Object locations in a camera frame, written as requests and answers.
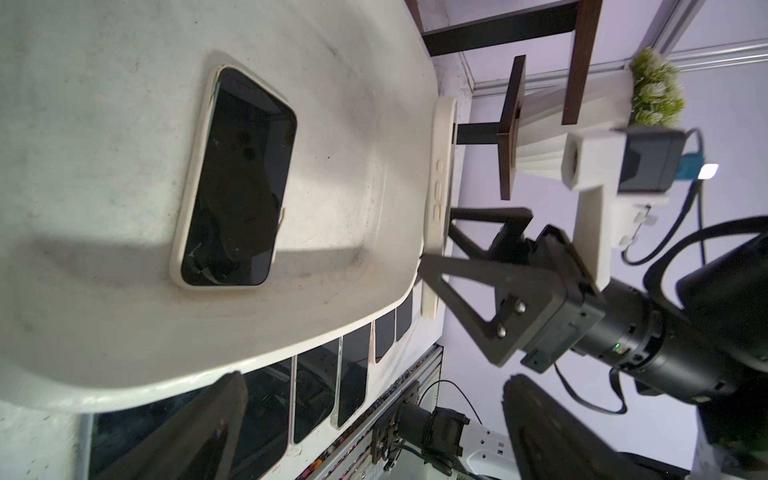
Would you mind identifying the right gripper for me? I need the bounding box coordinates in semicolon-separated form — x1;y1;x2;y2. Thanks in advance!
418;207;606;373

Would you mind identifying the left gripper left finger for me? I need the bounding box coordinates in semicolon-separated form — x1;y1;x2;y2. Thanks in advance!
98;372;248;479

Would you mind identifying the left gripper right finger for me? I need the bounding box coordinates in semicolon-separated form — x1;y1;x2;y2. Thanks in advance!
502;375;648;480

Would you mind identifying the white case phone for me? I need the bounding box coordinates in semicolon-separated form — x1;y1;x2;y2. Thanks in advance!
89;360;292;479

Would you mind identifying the cream case phone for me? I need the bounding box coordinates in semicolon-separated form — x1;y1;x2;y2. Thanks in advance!
419;95;460;319

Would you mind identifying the clear case phone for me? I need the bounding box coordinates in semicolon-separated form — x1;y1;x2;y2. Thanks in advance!
292;339;339;444

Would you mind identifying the light blue case phone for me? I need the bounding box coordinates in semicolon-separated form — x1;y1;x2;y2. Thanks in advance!
375;310;396;363

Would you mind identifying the pink case phone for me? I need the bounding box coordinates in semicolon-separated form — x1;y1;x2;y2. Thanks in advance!
337;325;371;429

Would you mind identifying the white plastic storage box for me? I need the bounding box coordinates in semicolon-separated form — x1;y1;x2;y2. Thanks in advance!
1;1;440;413

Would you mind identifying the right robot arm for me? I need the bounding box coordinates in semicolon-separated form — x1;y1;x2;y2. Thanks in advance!
418;208;767;404

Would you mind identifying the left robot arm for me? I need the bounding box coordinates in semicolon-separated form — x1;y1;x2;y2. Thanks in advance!
90;373;655;479

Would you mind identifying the white pot green plant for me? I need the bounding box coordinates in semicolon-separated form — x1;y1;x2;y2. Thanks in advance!
512;48;685;181

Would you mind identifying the brown wooden tiered stand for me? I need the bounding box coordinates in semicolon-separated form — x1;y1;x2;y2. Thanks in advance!
404;0;604;202

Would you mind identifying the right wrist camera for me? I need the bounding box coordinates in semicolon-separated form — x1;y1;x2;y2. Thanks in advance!
561;127;719;290

